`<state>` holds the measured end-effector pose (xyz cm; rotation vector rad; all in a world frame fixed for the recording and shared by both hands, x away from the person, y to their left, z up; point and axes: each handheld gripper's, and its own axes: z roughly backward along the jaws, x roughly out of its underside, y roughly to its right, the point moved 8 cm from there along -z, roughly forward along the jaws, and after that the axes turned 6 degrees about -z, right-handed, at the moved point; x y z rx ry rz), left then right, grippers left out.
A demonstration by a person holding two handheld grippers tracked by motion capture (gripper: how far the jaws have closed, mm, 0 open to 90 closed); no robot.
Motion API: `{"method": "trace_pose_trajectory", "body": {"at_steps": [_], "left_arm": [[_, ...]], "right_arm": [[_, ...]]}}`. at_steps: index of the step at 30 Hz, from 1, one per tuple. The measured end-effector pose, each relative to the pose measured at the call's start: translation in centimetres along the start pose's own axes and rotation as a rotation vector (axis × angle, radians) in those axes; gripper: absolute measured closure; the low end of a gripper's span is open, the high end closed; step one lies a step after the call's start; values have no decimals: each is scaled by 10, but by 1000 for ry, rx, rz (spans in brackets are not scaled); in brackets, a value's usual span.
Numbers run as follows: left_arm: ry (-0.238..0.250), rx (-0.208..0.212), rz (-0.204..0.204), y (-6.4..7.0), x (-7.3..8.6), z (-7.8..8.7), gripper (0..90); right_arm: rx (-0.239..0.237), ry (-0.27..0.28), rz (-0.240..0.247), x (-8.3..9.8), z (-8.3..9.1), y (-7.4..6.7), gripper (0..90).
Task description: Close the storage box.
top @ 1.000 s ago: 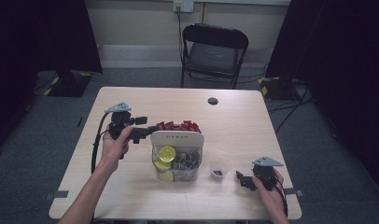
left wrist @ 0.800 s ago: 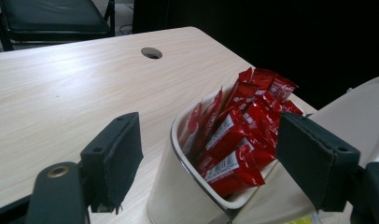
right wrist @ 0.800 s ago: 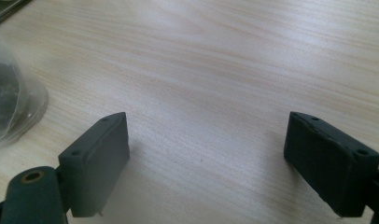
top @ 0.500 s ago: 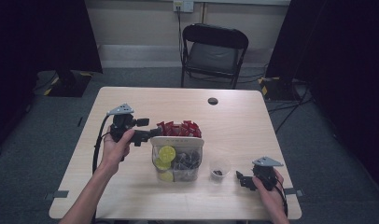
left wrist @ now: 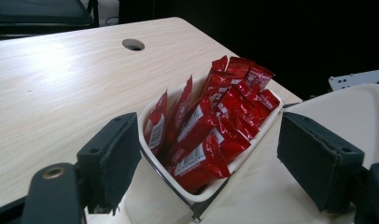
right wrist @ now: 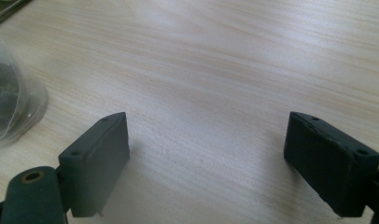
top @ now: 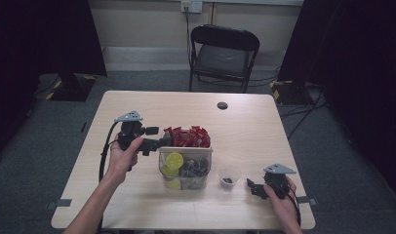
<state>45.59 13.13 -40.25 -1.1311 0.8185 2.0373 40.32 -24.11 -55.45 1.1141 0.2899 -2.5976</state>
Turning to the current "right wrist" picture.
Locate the clear plastic cup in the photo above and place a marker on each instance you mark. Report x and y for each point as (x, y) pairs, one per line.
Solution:
(13, 93)

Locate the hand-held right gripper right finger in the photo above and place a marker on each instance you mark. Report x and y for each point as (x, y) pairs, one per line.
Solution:
(327, 165)

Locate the white storage box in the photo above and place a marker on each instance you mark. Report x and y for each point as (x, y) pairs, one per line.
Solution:
(7, 9)

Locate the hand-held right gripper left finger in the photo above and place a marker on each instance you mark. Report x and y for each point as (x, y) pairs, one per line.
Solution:
(95, 168)

